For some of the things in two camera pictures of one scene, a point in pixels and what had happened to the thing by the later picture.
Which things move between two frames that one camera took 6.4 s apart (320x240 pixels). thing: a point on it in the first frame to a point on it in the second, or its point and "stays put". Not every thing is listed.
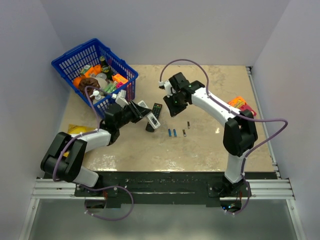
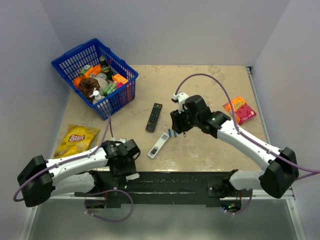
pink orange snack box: [240, 103] stays put
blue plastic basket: [96, 74] stays put
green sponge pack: [110, 87] stays put
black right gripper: [173, 110] to [178, 124]
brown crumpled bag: [84, 82] stays put
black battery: [153, 120] to [153, 151]
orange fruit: [76, 81] stays put
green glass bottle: [106, 68] stays put
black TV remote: [156, 110] stays put
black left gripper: [142, 111] to [130, 167]
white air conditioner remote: [152, 117] to [158, 145]
